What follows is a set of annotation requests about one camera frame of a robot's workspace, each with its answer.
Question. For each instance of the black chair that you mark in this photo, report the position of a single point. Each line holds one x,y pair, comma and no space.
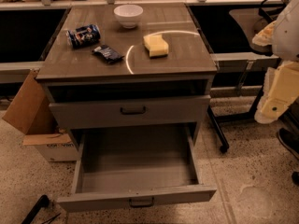
252,20

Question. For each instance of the dark blue snack packet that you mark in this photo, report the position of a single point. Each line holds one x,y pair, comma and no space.
107,53

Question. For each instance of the black table leg frame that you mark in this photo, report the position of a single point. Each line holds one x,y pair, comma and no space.
246,116

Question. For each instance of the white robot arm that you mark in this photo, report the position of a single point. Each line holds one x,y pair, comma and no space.
281,85

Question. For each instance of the white ceramic bowl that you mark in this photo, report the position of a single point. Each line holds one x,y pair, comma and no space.
128,16

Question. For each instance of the yellow sponge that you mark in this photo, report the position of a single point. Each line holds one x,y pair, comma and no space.
156,45

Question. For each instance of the closed middle drawer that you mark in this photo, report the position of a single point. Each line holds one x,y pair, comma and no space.
117,113

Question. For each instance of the open bottom drawer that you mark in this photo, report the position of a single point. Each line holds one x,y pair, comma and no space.
135,167

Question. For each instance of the grey drawer cabinet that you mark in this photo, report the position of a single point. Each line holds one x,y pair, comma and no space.
77,75

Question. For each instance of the crushed blue soda can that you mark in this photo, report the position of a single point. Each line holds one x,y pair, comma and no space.
83,36

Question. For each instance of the black floor stand foot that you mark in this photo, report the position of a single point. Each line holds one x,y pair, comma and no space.
42,202

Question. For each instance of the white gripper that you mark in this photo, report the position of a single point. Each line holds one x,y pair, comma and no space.
288,34

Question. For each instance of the cardboard box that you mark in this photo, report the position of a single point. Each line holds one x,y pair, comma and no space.
29,113

